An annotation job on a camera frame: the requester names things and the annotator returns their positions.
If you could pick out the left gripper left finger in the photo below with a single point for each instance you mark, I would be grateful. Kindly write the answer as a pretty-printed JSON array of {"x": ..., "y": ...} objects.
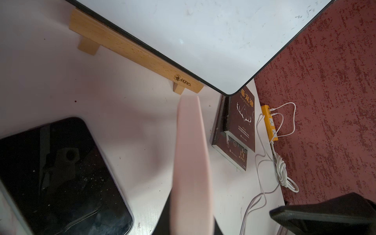
[{"x": 163, "y": 224}]

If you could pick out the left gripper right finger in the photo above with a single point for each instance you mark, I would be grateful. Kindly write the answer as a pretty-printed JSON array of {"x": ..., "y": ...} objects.
[{"x": 350, "y": 214}]

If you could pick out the phone with pink case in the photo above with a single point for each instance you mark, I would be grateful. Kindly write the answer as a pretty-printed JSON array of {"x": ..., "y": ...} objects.
[{"x": 191, "y": 202}]

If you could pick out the phone with white case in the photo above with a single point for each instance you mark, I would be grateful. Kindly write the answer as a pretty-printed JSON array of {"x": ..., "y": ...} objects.
[{"x": 59, "y": 182}]

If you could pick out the dark brown book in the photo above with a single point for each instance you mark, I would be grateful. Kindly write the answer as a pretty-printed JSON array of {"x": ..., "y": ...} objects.
[{"x": 234, "y": 132}]

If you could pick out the orange power strip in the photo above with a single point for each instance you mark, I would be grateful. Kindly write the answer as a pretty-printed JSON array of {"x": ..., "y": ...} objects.
[{"x": 269, "y": 123}]

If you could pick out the wooden board stand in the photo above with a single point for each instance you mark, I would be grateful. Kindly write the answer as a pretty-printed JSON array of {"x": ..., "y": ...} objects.
[{"x": 95, "y": 34}]

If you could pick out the white board with black frame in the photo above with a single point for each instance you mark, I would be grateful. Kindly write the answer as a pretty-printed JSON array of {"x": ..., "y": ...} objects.
[{"x": 223, "y": 44}]

